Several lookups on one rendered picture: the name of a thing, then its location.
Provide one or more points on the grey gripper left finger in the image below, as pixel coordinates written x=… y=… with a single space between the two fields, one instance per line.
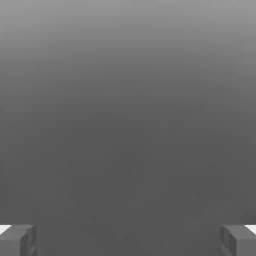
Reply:
x=16 y=242

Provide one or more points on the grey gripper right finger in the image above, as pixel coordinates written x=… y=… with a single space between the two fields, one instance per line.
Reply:
x=240 y=243

